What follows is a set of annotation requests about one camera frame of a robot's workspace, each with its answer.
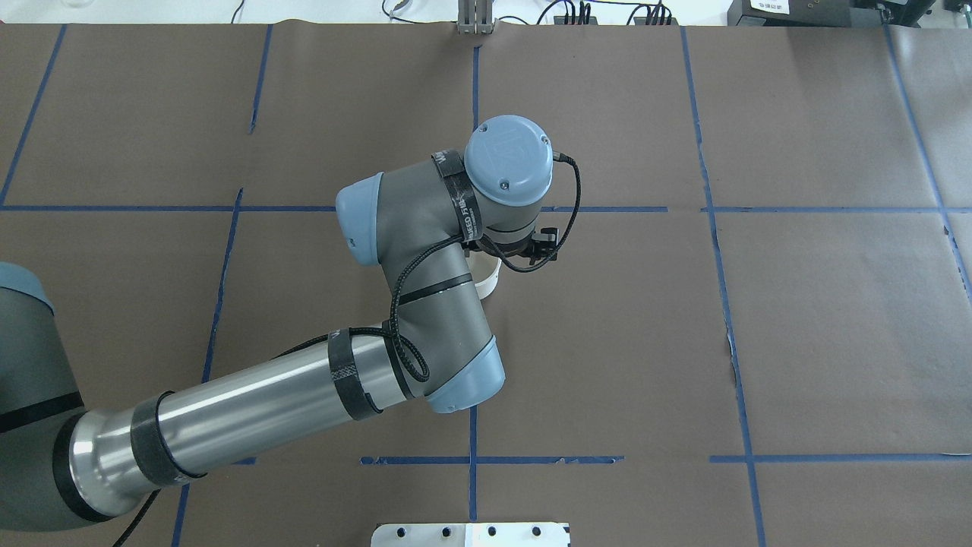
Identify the white smiley face mug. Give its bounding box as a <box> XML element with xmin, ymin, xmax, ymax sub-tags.
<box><xmin>465</xmin><ymin>251</ymin><xmax>501</xmax><ymax>300</ymax></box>

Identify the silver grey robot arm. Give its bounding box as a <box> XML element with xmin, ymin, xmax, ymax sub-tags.
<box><xmin>1</xmin><ymin>115</ymin><xmax>577</xmax><ymax>532</ymax></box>

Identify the black power strip left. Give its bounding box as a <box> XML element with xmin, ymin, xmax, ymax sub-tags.
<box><xmin>545</xmin><ymin>1</ymin><xmax>598</xmax><ymax>27</ymax></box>

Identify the black power strip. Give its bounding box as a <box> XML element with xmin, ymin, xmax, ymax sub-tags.
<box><xmin>545</xmin><ymin>1</ymin><xmax>598</xmax><ymax>27</ymax></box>
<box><xmin>627</xmin><ymin>1</ymin><xmax>677</xmax><ymax>27</ymax></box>

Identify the black power strip right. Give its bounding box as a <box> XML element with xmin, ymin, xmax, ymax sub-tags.
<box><xmin>627</xmin><ymin>1</ymin><xmax>677</xmax><ymax>27</ymax></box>

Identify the black equipment box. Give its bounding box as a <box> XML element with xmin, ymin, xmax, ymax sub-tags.
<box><xmin>726</xmin><ymin>1</ymin><xmax>935</xmax><ymax>28</ymax></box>

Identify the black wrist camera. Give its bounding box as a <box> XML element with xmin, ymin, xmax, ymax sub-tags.
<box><xmin>525</xmin><ymin>227</ymin><xmax>561</xmax><ymax>266</ymax></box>

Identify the black braided camera cable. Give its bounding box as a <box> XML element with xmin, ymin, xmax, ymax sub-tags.
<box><xmin>112</xmin><ymin>152</ymin><xmax>582</xmax><ymax>547</ymax></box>

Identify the grey aluminium camera post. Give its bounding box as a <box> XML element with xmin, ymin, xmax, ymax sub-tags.
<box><xmin>456</xmin><ymin>0</ymin><xmax>496</xmax><ymax>36</ymax></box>

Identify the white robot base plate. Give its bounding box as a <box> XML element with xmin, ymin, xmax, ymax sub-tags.
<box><xmin>371</xmin><ymin>520</ymin><xmax>572</xmax><ymax>546</ymax></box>

